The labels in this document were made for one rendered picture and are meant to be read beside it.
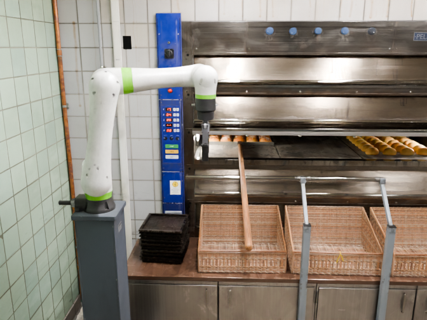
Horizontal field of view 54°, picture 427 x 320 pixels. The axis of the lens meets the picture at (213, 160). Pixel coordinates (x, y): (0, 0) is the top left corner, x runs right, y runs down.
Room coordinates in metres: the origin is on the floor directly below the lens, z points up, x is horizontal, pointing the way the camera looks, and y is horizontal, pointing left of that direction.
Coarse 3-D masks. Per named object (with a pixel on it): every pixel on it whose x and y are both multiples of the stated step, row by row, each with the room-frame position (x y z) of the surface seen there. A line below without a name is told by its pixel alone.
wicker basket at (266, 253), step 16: (208, 208) 2.80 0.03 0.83; (224, 208) 2.79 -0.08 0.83; (240, 208) 2.79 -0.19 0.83; (256, 208) 2.79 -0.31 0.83; (272, 208) 2.78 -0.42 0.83; (208, 224) 2.77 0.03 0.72; (224, 224) 2.76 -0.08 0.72; (240, 224) 2.76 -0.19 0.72; (256, 224) 2.76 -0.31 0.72; (272, 224) 2.75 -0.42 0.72; (224, 240) 2.73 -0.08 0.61; (240, 240) 2.73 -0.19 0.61; (256, 240) 2.73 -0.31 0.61; (272, 240) 2.72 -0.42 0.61; (208, 256) 2.34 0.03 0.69; (224, 256) 2.34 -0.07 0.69; (240, 256) 2.34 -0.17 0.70; (256, 256) 2.33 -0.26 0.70; (272, 256) 2.33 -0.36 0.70; (224, 272) 2.34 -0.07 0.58; (240, 272) 2.33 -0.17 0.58; (256, 272) 2.33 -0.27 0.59; (272, 272) 2.33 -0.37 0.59
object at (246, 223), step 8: (240, 144) 3.16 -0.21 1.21; (240, 152) 2.90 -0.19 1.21; (240, 160) 2.70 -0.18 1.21; (240, 168) 2.52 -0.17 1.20; (240, 176) 2.38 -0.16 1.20; (248, 216) 1.77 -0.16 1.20; (248, 224) 1.67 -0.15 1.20; (248, 232) 1.59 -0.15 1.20; (248, 240) 1.52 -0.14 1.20; (248, 248) 1.48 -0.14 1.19
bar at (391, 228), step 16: (192, 176) 2.47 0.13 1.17; (208, 176) 2.46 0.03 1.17; (224, 176) 2.46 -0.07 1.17; (256, 176) 2.46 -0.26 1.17; (272, 176) 2.46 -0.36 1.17; (288, 176) 2.45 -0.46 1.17; (304, 176) 2.47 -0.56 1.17; (304, 192) 2.38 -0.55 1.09; (384, 192) 2.37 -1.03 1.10; (304, 208) 2.31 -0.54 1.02; (384, 208) 2.31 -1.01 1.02; (304, 224) 2.23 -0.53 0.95; (304, 240) 2.21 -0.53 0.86; (304, 256) 2.21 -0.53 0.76; (384, 256) 2.21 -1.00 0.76; (304, 272) 2.21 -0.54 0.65; (384, 272) 2.19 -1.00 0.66; (304, 288) 2.21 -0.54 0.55; (384, 288) 2.19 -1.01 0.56; (304, 304) 2.21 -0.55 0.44; (384, 304) 2.19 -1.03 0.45
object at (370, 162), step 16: (208, 160) 2.83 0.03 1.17; (224, 160) 2.83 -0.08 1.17; (256, 160) 2.82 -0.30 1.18; (272, 160) 2.82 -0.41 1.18; (288, 160) 2.81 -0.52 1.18; (304, 160) 2.81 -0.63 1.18; (320, 160) 2.81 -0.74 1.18; (336, 160) 2.81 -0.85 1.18; (352, 160) 2.81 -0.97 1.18; (368, 160) 2.81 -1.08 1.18; (384, 160) 2.81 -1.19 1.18; (400, 160) 2.81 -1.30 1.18; (416, 160) 2.81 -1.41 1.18
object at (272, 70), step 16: (208, 64) 2.85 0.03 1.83; (224, 64) 2.85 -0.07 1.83; (240, 64) 2.84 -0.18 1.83; (256, 64) 2.84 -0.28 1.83; (272, 64) 2.83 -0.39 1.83; (288, 64) 2.83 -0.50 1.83; (304, 64) 2.82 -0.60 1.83; (320, 64) 2.82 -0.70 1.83; (336, 64) 2.82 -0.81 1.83; (352, 64) 2.81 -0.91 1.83; (368, 64) 2.81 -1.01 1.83; (384, 64) 2.81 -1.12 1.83; (400, 64) 2.80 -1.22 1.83; (416, 64) 2.80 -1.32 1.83; (224, 80) 2.79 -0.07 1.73; (240, 80) 2.78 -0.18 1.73; (256, 80) 2.78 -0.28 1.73; (272, 80) 2.77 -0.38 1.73; (288, 80) 2.77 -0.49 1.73; (304, 80) 2.77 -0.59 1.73; (320, 80) 2.76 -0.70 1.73; (336, 80) 2.76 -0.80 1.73; (352, 80) 2.76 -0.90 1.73; (368, 80) 2.75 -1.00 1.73; (384, 80) 2.75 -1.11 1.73; (400, 80) 2.75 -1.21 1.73; (416, 80) 2.74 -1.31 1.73
